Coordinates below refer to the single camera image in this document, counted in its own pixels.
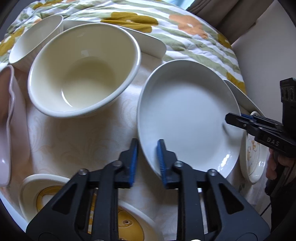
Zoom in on cream round bowl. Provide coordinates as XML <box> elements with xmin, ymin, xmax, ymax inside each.
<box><xmin>28</xmin><ymin>23</ymin><xmax>142</xmax><ymax>118</ymax></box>

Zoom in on pink square baking dish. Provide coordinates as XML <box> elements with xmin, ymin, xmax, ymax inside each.
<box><xmin>1</xmin><ymin>65</ymin><xmax>30</xmax><ymax>187</ymax></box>

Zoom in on white deep plate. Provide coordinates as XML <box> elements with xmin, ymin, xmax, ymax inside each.
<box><xmin>137</xmin><ymin>60</ymin><xmax>243</xmax><ymax>177</ymax></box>

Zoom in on floral striped quilt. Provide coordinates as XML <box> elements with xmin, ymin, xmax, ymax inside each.
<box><xmin>1</xmin><ymin>1</ymin><xmax>246</xmax><ymax>92</ymax></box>

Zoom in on white floral tablecloth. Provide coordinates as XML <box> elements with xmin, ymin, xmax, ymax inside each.
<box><xmin>0</xmin><ymin>52</ymin><xmax>271</xmax><ymax>241</ymax></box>

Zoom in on person's right hand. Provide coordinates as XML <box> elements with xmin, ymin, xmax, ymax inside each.
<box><xmin>266</xmin><ymin>149</ymin><xmax>295</xmax><ymax>180</ymax></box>

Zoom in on duck pattern plate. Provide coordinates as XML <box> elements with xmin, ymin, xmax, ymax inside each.
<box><xmin>239</xmin><ymin>131</ymin><xmax>269</xmax><ymax>185</ymax></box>

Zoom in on right brown curtain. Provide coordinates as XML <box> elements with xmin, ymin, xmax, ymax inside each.
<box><xmin>187</xmin><ymin>0</ymin><xmax>273</xmax><ymax>44</ymax></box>

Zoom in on white ribbed bowl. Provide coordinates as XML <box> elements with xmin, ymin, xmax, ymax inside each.
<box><xmin>9</xmin><ymin>15</ymin><xmax>64</xmax><ymax>72</ymax></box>

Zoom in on yellow duck plate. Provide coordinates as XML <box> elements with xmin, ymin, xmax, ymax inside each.
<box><xmin>18</xmin><ymin>174</ymin><xmax>164</xmax><ymax>240</ymax></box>

